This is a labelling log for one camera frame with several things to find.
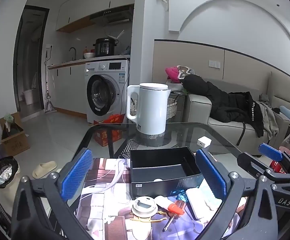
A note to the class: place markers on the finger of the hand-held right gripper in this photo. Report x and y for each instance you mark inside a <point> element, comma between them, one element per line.
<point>270,151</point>
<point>250,163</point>

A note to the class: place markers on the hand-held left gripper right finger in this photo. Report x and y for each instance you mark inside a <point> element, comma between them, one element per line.
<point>210,177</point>

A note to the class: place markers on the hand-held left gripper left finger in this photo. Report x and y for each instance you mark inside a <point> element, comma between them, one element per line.
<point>77,176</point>

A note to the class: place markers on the black box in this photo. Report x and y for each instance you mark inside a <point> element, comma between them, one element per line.
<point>160,185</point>

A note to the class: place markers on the white tube with red cap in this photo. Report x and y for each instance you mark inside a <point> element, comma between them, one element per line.
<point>162,201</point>

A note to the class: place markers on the gold hair clip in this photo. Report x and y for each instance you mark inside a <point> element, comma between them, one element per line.
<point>145,220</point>

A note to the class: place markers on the red can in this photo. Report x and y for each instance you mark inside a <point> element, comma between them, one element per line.
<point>276,166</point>

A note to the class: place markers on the pale blue packet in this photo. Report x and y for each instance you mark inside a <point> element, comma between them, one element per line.
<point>208,197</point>

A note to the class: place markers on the printed table mat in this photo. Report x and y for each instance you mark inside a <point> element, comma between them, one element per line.
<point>102,180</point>

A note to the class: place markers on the white power bank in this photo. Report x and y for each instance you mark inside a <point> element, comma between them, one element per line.
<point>196,205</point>

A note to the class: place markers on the grey garment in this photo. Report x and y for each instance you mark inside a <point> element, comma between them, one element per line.
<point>268,120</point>

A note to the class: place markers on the beige slipper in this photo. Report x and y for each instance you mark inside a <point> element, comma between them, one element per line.
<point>43,170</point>

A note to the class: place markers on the white cube charger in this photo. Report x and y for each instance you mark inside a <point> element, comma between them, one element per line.
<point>203,141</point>

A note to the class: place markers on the red cardboard box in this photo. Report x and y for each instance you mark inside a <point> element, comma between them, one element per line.
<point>107,135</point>

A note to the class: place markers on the beige sofa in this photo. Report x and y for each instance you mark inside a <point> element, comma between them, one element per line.
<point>197,110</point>

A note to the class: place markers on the brown cardboard box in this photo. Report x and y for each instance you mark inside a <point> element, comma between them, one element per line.
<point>16,142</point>

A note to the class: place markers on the trash bin with black bag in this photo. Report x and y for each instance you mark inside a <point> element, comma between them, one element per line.
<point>5,171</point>

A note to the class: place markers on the white round device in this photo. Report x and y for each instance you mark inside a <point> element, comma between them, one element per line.
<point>143,206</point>

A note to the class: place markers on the mop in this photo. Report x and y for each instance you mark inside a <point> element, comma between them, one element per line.
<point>50,107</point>

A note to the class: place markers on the white wicker basket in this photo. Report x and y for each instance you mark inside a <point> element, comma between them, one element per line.
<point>172,110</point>

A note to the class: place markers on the black jacket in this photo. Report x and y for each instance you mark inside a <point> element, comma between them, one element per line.
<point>210,92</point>

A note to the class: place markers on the white washing machine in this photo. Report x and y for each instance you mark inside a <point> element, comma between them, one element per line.
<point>105,97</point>

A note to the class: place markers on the white electric kettle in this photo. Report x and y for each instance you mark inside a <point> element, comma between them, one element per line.
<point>152,110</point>

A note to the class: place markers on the white kitchen counter cabinets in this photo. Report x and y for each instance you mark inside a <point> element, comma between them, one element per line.
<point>67,87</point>

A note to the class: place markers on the white bucket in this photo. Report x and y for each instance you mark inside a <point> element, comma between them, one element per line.
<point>28,97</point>

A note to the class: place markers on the patterned cloth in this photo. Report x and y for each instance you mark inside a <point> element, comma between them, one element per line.
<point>185,71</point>

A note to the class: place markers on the pink cloth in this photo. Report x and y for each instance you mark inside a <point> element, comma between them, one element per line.
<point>172,73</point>

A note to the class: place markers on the white bowl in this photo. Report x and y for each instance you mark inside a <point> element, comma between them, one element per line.
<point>89,55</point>

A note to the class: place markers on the kitchen faucet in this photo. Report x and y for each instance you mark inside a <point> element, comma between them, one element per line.
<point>74,52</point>

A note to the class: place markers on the black framed door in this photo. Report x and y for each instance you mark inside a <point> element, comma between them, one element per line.
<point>17,62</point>

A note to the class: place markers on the black pressure cooker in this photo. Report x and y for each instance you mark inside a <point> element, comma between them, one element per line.
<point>105,47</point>

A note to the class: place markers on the white router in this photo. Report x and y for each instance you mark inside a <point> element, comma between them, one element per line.
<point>120,33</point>

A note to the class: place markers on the range hood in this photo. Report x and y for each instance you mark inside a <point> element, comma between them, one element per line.
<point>112,15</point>

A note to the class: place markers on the white upper cabinets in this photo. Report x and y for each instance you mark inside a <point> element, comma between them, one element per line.
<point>85,5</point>

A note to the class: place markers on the white wall switch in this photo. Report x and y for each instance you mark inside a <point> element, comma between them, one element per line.
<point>214,64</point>

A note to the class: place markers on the white wall socket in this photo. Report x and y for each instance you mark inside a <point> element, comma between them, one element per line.
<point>49,46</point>

